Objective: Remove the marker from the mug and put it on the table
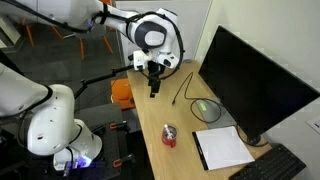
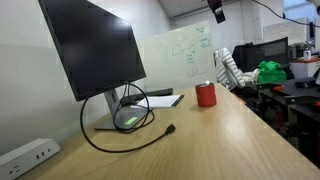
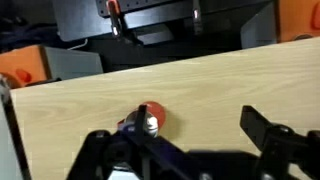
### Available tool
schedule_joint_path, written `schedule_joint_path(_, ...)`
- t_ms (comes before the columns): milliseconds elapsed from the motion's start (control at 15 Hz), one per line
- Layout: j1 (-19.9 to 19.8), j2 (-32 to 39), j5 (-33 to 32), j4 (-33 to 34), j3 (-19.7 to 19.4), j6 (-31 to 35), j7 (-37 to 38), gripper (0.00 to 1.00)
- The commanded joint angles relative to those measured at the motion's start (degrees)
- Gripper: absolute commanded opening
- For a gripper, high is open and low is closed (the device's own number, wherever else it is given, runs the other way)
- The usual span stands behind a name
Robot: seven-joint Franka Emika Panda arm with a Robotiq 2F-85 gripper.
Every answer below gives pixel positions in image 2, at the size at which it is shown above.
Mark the red mug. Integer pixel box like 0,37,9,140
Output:
195,82,218,108

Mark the white puffer jacket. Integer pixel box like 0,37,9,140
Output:
213,47,261,91

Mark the black office chair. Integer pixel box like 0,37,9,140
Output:
232,36,291,74

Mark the glass whiteboard with writing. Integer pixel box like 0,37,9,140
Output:
138,20,218,93

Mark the green bag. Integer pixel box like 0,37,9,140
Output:
257,60,288,85

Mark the black keyboard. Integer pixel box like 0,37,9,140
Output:
119,87,174,104

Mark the black side table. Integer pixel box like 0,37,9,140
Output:
258,77,320,161

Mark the black computer monitor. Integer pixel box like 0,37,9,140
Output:
37,0,147,102

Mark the grey monitor stand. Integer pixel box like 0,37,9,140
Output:
94,88,149,131

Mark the green sticky note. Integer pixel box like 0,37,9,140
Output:
124,116,139,126

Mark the white power strip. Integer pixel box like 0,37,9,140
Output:
0,138,62,180

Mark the black hanging cable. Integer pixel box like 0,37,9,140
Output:
251,0,320,29

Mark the white wall whiteboard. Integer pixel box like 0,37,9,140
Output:
262,17,308,45

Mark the black looped monitor cable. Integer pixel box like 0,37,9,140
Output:
112,82,156,134

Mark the black cable with plug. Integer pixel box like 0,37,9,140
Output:
79,94,177,154

